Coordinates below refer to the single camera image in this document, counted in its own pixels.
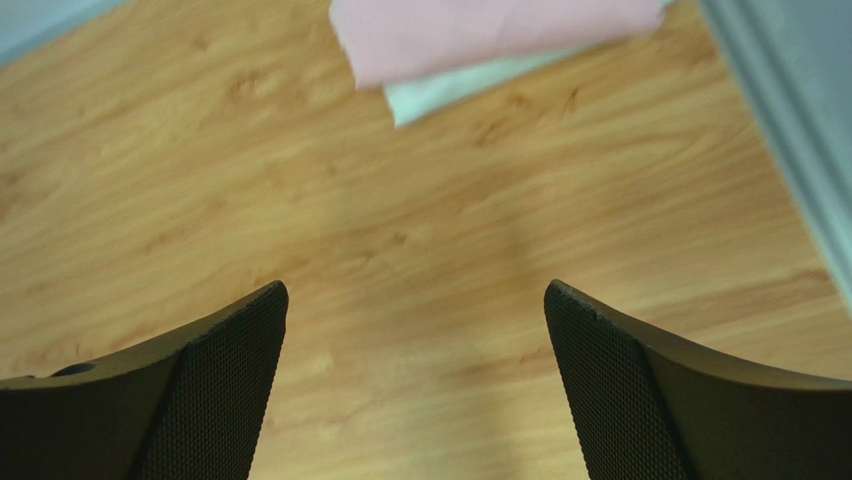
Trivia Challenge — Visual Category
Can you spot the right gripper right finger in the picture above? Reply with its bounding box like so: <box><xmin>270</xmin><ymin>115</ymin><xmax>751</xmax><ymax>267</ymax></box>
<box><xmin>544</xmin><ymin>280</ymin><xmax>851</xmax><ymax>479</ymax></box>

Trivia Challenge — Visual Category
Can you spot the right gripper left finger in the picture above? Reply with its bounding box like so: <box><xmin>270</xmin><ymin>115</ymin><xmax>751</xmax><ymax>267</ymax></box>
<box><xmin>1</xmin><ymin>281</ymin><xmax>289</xmax><ymax>479</ymax></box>

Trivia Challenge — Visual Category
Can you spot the pink t shirt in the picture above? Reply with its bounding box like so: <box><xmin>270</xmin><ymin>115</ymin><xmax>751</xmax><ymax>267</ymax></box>
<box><xmin>329</xmin><ymin>0</ymin><xmax>664</xmax><ymax>88</ymax></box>

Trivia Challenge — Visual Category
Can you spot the folded white t shirt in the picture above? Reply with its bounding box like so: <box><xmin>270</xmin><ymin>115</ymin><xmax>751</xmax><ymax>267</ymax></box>
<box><xmin>383</xmin><ymin>0</ymin><xmax>677</xmax><ymax>129</ymax></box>

